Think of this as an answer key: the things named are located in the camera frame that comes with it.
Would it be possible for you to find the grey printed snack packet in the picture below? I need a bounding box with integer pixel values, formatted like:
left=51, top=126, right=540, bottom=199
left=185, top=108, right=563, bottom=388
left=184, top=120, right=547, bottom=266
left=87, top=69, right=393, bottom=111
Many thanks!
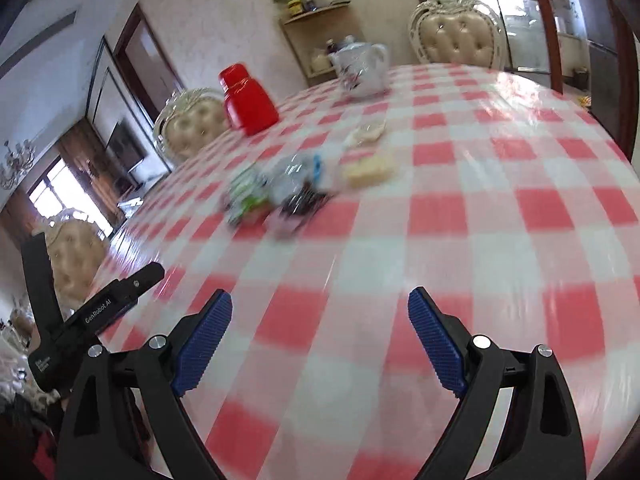
left=266, top=154, right=335, bottom=236

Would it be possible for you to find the clear packet yellow cookie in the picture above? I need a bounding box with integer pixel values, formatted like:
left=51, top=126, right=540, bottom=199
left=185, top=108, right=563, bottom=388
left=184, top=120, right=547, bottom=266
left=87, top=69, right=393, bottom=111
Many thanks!
left=342, top=155, right=396, bottom=188

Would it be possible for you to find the cream tufted chair left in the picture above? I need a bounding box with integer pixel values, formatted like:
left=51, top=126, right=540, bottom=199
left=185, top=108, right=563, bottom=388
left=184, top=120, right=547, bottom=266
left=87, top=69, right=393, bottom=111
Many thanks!
left=32, top=209, right=108, bottom=318

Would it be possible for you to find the cream tufted chair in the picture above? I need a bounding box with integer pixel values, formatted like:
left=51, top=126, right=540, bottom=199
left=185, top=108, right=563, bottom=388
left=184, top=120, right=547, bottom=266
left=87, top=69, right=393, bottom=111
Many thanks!
left=32, top=209, right=108, bottom=318
left=153, top=88, right=231, bottom=166
left=408, top=0, right=508, bottom=70

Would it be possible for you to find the chandelier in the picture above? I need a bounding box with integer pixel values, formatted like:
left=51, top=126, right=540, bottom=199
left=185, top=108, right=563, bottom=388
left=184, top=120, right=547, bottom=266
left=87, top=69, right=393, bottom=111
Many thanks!
left=0, top=140, right=35, bottom=191

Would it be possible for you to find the red white checkered tablecloth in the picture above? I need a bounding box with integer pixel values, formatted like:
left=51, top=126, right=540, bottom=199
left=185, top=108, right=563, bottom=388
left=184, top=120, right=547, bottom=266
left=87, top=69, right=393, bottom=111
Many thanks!
left=96, top=65, right=639, bottom=479

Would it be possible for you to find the green snack packet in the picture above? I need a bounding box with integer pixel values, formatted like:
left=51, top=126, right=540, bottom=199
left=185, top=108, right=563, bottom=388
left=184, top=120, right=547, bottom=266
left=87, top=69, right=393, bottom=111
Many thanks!
left=221, top=164, right=269, bottom=226

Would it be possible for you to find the cream tufted chair middle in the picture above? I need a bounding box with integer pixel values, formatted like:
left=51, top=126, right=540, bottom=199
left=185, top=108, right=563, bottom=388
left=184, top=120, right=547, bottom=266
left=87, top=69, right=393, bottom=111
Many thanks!
left=153, top=88, right=231, bottom=166

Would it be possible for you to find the red thermos jug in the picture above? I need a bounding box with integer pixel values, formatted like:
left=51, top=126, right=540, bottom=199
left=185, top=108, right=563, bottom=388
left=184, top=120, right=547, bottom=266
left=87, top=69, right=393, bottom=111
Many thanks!
left=219, top=63, right=280, bottom=136

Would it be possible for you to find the clear packet pale pastry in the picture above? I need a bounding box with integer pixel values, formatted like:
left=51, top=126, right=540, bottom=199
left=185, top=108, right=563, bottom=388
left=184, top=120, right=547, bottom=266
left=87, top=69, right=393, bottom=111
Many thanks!
left=344, top=120, right=386, bottom=150

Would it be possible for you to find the wooden corner shelf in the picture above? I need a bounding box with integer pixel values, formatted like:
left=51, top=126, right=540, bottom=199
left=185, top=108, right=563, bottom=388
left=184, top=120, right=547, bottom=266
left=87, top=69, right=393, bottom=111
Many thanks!
left=279, top=2, right=364, bottom=87

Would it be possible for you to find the white floral teapot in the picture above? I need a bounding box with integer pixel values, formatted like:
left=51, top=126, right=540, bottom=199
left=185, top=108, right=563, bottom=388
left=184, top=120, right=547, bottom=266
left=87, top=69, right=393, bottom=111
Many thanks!
left=329, top=42, right=390, bottom=100

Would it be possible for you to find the yellow jar on shelf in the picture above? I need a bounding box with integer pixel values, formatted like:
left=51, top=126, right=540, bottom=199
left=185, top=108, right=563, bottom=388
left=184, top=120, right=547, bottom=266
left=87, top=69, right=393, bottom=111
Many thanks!
left=288, top=0, right=305, bottom=16

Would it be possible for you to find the cream tufted chair far right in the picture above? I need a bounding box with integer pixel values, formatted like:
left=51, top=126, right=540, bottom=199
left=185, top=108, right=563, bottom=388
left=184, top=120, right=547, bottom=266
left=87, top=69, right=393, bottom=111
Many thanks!
left=408, top=0, right=508, bottom=70

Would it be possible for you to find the wall television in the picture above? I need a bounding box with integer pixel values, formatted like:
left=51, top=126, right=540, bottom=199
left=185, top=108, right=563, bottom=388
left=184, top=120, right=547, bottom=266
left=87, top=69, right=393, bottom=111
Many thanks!
left=106, top=122, right=145, bottom=172

